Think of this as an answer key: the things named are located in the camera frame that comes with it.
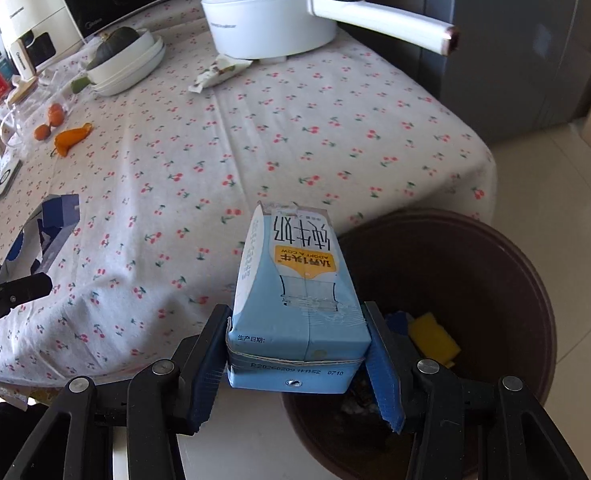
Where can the white snack packet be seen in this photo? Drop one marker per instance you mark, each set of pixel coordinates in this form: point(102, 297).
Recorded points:
point(218, 72)

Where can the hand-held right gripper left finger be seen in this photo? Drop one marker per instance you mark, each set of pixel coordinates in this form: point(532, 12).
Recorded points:
point(203, 380)

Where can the dark green pumpkin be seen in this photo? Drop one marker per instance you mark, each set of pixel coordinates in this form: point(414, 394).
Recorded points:
point(112, 45)

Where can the grey refrigerator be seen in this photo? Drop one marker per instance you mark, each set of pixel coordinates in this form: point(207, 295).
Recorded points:
point(500, 60)

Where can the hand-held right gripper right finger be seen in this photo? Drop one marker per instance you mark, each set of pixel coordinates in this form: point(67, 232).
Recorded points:
point(383, 385)

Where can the yellow sponge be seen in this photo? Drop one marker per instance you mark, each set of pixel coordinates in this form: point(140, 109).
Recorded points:
point(433, 337)

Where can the white air fryer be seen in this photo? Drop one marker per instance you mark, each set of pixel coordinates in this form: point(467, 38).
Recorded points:
point(35, 15)

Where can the dark brown trash bin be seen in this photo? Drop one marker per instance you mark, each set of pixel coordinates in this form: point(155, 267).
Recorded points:
point(475, 270)

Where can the small orange-red fruit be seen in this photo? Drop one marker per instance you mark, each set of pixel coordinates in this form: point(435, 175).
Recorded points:
point(54, 112)
point(41, 132)

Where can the green cucumber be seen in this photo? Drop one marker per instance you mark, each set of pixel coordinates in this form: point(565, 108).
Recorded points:
point(79, 84)

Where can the blue packaging scrap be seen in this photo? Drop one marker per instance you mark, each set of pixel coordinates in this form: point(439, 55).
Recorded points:
point(399, 322)

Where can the glass jar with wooden lid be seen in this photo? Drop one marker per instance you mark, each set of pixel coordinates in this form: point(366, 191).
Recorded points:
point(22, 87)

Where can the white electric pot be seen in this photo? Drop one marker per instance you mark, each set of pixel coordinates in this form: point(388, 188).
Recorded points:
point(265, 30)

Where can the cherry print tablecloth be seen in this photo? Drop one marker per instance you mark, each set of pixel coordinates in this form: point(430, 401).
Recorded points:
point(225, 160)

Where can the light blue milk carton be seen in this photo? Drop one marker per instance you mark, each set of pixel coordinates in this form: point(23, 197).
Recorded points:
point(295, 310)

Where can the white bowl stack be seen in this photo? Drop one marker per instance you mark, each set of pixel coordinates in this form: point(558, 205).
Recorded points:
point(156, 55)

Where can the dark blue white carton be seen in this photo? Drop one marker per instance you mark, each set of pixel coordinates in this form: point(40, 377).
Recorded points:
point(62, 210)

